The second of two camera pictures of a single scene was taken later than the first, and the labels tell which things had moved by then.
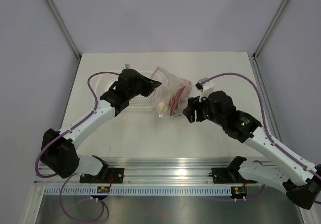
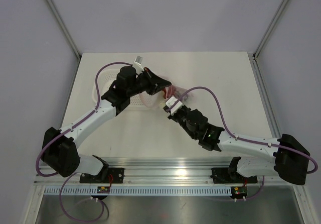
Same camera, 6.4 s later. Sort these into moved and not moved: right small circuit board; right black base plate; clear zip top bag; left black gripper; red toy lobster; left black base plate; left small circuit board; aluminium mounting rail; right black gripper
Moved: clear zip top bag; right black gripper; red toy lobster
Not moved: left black gripper; aluminium mounting rail; right black base plate; right small circuit board; left small circuit board; left black base plate
